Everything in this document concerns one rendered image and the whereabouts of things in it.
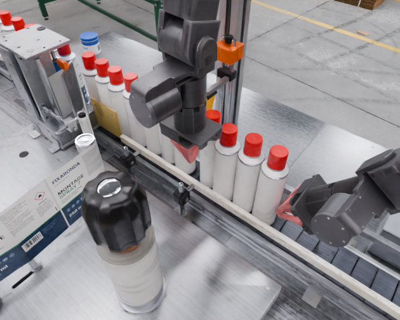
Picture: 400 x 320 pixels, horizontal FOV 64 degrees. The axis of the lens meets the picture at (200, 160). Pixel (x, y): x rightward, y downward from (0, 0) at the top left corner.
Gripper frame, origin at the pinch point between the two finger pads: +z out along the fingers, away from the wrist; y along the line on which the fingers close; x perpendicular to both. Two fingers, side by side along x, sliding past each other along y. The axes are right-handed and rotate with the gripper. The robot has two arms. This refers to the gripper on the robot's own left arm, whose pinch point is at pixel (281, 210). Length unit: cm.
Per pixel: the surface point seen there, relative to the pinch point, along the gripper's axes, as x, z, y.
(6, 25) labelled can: -84, 51, 0
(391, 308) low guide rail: 19.9, -12.8, 4.8
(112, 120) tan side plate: -38.6, 28.3, 3.0
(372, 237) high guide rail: 11.3, -11.9, -3.1
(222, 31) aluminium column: -35.8, -4.6, -12.6
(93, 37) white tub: -76, 63, -30
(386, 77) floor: 46, 80, -249
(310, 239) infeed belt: 8.9, 0.1, -1.4
